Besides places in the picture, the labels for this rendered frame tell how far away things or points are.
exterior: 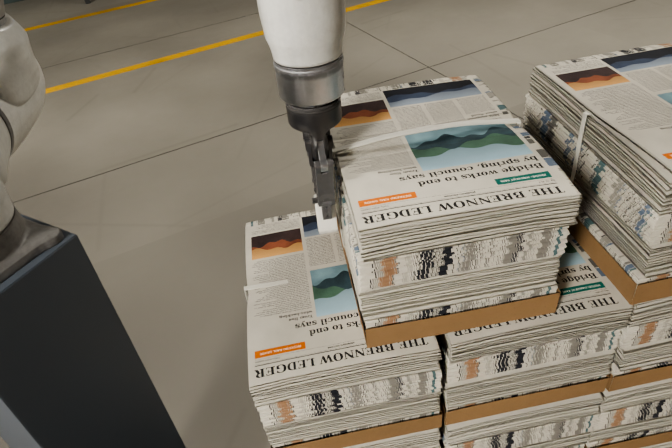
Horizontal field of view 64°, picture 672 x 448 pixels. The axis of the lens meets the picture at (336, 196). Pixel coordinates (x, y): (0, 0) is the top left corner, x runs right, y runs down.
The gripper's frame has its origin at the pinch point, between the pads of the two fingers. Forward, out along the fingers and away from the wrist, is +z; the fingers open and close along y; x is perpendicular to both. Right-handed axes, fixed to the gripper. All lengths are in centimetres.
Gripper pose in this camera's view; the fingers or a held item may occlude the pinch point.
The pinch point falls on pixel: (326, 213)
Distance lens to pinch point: 84.9
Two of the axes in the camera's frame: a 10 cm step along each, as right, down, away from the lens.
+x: -9.8, 1.6, -0.8
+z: 0.8, 8.0, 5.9
